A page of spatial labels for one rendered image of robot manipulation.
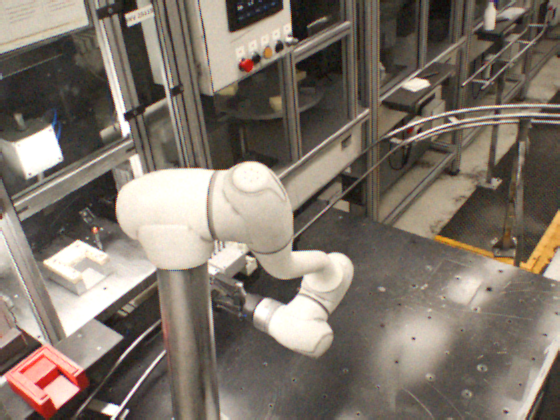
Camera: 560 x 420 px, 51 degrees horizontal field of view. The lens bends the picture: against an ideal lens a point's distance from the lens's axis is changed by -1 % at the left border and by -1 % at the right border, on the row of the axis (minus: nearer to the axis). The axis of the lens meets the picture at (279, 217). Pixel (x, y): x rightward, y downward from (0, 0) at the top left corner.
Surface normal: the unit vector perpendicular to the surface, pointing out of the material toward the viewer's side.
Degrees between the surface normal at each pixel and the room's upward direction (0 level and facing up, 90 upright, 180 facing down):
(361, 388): 0
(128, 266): 0
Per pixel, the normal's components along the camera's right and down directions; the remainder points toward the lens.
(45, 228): 0.79, 0.29
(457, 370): -0.09, -0.82
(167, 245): -0.15, 0.39
